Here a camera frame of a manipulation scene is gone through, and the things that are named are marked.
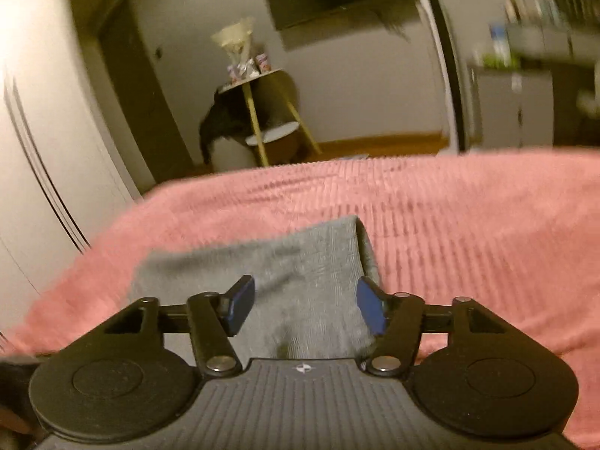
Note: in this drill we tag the white wardrobe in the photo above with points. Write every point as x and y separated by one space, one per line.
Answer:
47 126

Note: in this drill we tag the wrapped flower bouquet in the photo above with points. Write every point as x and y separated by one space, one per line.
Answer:
236 47

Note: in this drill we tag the grey shelf unit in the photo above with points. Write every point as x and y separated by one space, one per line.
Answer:
525 98

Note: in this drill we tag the pink ribbed blanket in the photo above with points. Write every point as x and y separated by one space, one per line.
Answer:
468 220

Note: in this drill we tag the blue white bottle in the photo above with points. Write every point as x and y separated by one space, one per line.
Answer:
499 44

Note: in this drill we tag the dark door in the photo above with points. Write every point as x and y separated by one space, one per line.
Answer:
140 103

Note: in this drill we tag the wall-mounted television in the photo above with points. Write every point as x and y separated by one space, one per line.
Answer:
328 0

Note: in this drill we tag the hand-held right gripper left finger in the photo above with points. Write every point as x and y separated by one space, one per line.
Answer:
242 304

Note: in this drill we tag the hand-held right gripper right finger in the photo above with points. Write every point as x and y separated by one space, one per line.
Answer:
370 307

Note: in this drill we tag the black cloth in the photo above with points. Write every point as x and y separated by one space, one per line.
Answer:
220 122

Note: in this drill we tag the white refrigerator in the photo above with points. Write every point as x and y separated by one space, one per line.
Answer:
445 70

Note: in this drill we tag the round side table yellow legs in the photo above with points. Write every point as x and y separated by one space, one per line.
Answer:
269 98

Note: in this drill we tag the grey pants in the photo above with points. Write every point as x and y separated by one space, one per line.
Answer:
309 281

